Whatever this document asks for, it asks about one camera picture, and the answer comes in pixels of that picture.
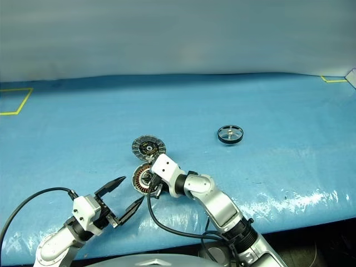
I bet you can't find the silver robot torso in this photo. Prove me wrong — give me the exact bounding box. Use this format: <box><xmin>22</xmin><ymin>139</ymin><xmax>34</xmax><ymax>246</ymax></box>
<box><xmin>79</xmin><ymin>252</ymin><xmax>202</xmax><ymax>267</ymax></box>

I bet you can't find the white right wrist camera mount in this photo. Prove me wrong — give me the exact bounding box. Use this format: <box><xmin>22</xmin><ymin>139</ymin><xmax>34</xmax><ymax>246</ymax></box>
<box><xmin>149</xmin><ymin>154</ymin><xmax>186</xmax><ymax>199</ymax></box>

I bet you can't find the motor housing with copper stator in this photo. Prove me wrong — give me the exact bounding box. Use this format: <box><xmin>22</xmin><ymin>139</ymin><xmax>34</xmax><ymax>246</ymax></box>
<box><xmin>130</xmin><ymin>163</ymin><xmax>156</xmax><ymax>195</ymax></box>

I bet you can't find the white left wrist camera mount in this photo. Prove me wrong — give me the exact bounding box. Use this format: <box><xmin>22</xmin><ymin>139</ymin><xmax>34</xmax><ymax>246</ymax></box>
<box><xmin>72</xmin><ymin>194</ymin><xmax>102</xmax><ymax>237</ymax></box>

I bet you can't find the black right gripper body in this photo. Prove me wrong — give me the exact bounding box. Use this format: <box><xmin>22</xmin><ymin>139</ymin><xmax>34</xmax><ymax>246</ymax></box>
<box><xmin>149</xmin><ymin>172</ymin><xmax>168</xmax><ymax>199</ymax></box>

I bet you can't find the blue plastic table cover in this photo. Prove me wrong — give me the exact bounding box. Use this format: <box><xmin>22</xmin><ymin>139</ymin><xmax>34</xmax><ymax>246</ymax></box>
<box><xmin>0</xmin><ymin>72</ymin><xmax>356</xmax><ymax>264</ymax></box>

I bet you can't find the black spoked rotor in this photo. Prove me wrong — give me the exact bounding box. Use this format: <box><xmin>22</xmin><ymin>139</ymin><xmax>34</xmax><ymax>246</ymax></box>
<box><xmin>216</xmin><ymin>124</ymin><xmax>245</xmax><ymax>145</ymax></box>

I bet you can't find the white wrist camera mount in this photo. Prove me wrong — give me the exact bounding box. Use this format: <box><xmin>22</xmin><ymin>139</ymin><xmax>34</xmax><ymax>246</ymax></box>
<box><xmin>72</xmin><ymin>194</ymin><xmax>102</xmax><ymax>237</ymax></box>
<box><xmin>149</xmin><ymin>154</ymin><xmax>186</xmax><ymax>199</ymax></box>

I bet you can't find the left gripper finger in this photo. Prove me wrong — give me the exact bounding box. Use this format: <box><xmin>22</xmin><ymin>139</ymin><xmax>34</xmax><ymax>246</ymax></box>
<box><xmin>94</xmin><ymin>176</ymin><xmax>127</xmax><ymax>200</ymax></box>
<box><xmin>116</xmin><ymin>196</ymin><xmax>145</xmax><ymax>226</ymax></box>

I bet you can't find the white object at table edge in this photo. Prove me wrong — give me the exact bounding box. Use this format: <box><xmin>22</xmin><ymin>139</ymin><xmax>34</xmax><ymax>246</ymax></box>
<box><xmin>344</xmin><ymin>67</ymin><xmax>356</xmax><ymax>90</ymax></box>

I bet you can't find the grey round motor lid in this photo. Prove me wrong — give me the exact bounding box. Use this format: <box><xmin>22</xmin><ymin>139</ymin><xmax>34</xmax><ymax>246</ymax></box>
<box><xmin>131</xmin><ymin>134</ymin><xmax>167</xmax><ymax>164</ymax></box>

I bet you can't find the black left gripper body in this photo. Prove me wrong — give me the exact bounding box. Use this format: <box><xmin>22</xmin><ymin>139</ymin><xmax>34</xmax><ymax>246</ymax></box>
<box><xmin>93</xmin><ymin>194</ymin><xmax>120</xmax><ymax>229</ymax></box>

